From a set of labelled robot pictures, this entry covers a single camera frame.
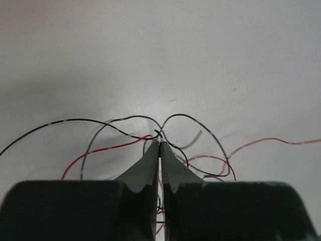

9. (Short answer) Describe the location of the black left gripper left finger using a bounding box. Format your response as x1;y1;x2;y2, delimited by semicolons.
1;141;159;240

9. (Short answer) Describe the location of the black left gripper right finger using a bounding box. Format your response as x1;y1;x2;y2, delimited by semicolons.
160;142;319;240

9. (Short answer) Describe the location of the multicolour wire bundle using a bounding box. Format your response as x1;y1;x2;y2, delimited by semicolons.
0;114;321;234

